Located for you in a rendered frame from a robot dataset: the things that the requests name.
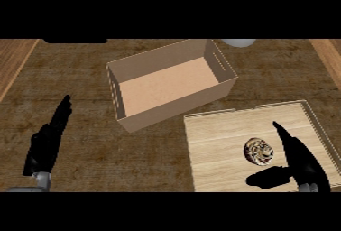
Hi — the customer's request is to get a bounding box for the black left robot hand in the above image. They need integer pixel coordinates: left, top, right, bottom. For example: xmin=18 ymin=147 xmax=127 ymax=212
xmin=21 ymin=94 xmax=74 ymax=177

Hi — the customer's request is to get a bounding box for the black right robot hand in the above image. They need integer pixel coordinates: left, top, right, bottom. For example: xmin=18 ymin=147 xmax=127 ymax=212
xmin=245 ymin=120 xmax=332 ymax=193

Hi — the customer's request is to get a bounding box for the brown swirled cupcake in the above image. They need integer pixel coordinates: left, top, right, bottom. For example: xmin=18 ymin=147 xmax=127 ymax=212
xmin=242 ymin=137 xmax=276 ymax=167

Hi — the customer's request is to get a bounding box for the pale wooden tray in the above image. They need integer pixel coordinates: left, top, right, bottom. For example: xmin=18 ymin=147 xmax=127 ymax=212
xmin=183 ymin=99 xmax=341 ymax=193

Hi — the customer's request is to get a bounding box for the open cardboard box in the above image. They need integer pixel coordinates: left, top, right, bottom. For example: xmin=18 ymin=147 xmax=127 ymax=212
xmin=105 ymin=39 xmax=239 ymax=134

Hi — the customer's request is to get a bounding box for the pale grey round object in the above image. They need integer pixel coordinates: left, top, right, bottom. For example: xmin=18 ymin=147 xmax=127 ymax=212
xmin=221 ymin=39 xmax=257 ymax=49

